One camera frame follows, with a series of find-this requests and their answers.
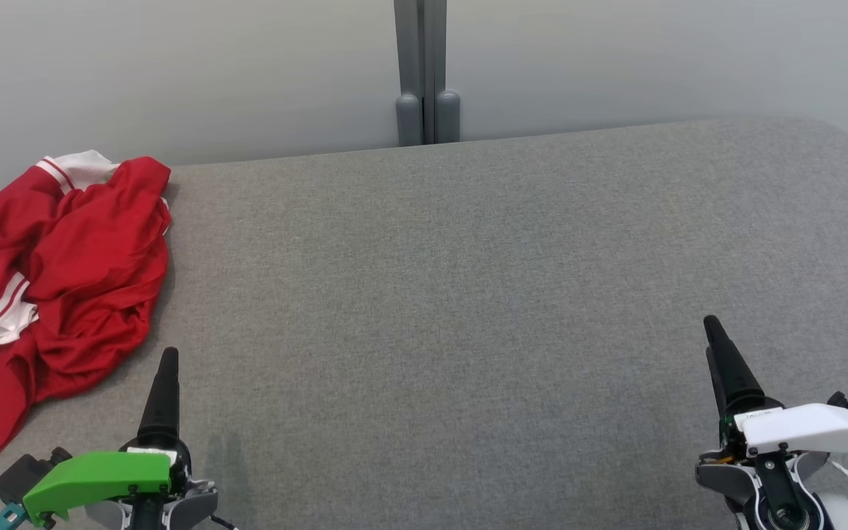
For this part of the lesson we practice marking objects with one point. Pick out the grey rounded post cap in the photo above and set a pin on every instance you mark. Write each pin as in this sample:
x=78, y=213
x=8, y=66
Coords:
x=447, y=118
x=409, y=121

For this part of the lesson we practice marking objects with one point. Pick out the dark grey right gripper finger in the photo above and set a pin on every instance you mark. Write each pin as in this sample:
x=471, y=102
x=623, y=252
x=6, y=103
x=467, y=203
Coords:
x=735, y=372
x=716, y=390

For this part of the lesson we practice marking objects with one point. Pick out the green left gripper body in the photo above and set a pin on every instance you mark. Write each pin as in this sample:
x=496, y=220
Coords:
x=100, y=475

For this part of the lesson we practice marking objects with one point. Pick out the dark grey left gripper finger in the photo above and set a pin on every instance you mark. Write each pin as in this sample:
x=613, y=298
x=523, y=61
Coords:
x=161, y=401

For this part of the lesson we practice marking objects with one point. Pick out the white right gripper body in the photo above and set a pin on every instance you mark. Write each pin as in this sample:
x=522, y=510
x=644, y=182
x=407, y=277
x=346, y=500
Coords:
x=807, y=428

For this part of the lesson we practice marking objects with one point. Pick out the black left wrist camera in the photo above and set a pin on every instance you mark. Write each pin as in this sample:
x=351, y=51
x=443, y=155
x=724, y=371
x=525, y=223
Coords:
x=19, y=475

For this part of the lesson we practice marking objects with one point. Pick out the grey metal frame post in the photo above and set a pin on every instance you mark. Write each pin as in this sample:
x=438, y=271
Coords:
x=420, y=44

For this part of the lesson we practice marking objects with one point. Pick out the red shorts with white trim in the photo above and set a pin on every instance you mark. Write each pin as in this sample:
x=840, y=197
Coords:
x=93, y=258

